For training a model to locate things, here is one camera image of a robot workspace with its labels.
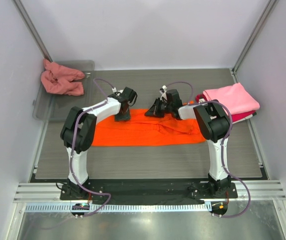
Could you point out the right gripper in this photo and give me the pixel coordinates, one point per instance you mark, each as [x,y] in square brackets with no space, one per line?
[154,111]

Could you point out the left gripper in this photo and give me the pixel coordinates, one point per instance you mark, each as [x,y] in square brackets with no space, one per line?
[126,117]

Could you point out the orange t shirt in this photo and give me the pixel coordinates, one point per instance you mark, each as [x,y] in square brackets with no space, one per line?
[146,131]

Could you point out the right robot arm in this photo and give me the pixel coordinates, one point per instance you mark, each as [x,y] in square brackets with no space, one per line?
[215,126]

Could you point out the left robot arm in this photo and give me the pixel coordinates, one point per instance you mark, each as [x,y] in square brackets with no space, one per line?
[78,134]

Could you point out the magenta folded t shirt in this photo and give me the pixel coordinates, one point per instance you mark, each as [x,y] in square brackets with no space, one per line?
[235,117]

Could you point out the salmon pink crumpled t shirt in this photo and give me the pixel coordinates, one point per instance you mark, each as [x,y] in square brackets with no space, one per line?
[61,80]

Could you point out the clear grey plastic bin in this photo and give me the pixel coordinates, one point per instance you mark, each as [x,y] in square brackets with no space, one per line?
[48,107]

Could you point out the light pink folded t shirt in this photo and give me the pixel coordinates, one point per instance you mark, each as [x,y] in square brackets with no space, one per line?
[234,97]

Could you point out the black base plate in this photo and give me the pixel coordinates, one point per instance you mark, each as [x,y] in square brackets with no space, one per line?
[146,191]

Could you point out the slotted cable duct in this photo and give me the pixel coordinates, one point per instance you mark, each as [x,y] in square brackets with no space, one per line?
[71,207]

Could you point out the left frame post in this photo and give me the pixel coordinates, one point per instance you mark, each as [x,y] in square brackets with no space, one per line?
[31,28]

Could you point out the frame post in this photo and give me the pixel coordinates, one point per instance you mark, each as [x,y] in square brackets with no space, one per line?
[262,20]
[31,28]

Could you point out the right frame post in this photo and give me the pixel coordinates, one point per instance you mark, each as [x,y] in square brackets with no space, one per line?
[262,20]

